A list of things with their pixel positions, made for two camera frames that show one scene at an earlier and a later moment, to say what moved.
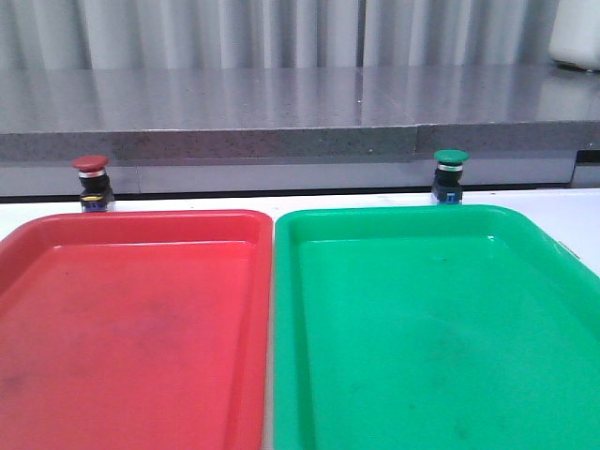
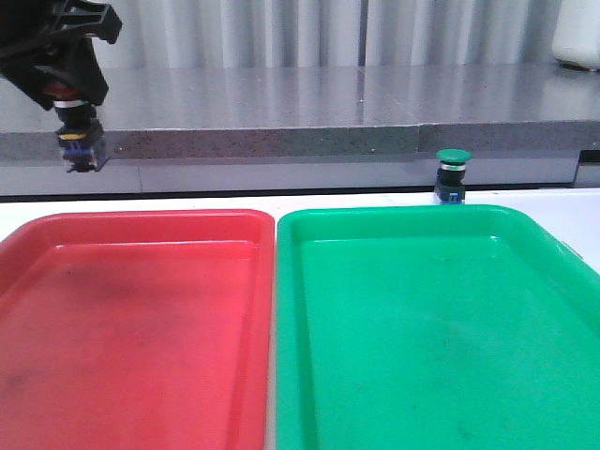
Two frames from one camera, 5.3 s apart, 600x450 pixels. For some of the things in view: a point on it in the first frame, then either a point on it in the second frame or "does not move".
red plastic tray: x=136 y=330 does not move
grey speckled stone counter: x=297 y=129 does not move
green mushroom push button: x=448 y=178 does not move
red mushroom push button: x=96 y=188 -> x=80 y=134
